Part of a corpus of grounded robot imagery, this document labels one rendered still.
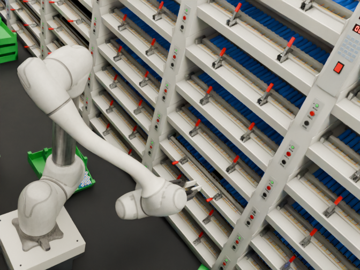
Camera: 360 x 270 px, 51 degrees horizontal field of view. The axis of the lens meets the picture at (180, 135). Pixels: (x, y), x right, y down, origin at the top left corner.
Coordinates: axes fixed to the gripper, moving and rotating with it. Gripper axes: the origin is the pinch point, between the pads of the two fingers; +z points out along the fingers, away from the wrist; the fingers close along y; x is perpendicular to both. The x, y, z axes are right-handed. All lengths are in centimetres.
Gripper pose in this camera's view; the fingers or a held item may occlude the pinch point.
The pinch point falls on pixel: (193, 186)
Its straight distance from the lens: 171.6
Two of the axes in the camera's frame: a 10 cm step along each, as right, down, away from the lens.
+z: 6.8, -1.1, 7.2
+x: -3.9, 7.9, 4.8
